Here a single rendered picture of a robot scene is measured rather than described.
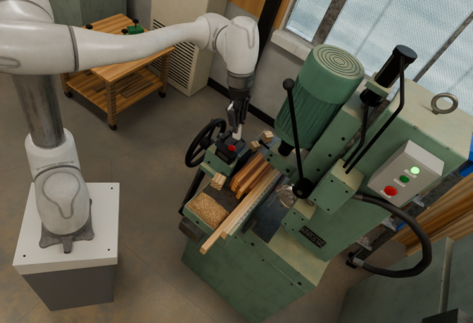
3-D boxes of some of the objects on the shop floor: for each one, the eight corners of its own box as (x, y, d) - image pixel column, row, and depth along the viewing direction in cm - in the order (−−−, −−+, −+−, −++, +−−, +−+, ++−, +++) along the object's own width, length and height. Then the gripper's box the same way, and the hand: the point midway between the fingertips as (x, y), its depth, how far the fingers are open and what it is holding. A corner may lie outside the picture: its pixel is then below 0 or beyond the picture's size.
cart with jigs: (122, 65, 288) (120, -1, 241) (168, 97, 278) (177, 34, 231) (59, 96, 245) (43, 23, 198) (112, 135, 235) (108, 67, 188)
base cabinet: (223, 212, 218) (253, 151, 166) (289, 267, 205) (344, 219, 153) (179, 260, 190) (199, 204, 137) (253, 327, 177) (306, 294, 124)
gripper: (237, 95, 97) (234, 150, 113) (259, 79, 105) (253, 134, 121) (219, 87, 100) (218, 143, 116) (241, 72, 108) (238, 126, 124)
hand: (236, 131), depth 116 cm, fingers closed
